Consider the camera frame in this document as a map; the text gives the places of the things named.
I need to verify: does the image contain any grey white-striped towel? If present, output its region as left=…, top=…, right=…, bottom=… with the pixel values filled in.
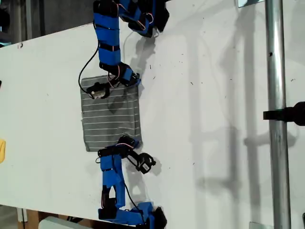
left=80, top=75, right=143, bottom=153

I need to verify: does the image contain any white plastic box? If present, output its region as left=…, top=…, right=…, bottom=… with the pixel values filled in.
left=38, top=216, right=84, bottom=229

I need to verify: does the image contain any wooden table leg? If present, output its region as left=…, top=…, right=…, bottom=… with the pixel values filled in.
left=26, top=209, right=41, bottom=229

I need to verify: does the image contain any yellow object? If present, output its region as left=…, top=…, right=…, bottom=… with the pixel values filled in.
left=0, top=139, right=6, bottom=164

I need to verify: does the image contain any short black camera stalk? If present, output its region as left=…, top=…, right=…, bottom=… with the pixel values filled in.
left=126, top=150, right=141, bottom=167
left=103, top=82, right=112, bottom=98

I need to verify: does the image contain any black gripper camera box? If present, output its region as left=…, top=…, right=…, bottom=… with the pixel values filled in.
left=135, top=152, right=157, bottom=175
left=86, top=82, right=105, bottom=100

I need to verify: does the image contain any thin black camera cable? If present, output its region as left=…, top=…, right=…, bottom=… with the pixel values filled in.
left=78, top=42, right=101, bottom=95
left=122, top=181, right=146, bottom=218

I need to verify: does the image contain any steel post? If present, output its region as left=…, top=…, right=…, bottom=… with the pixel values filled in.
left=264, top=0, right=292, bottom=229

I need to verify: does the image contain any black post clamp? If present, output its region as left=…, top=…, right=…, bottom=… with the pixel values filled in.
left=263, top=101, right=305, bottom=126

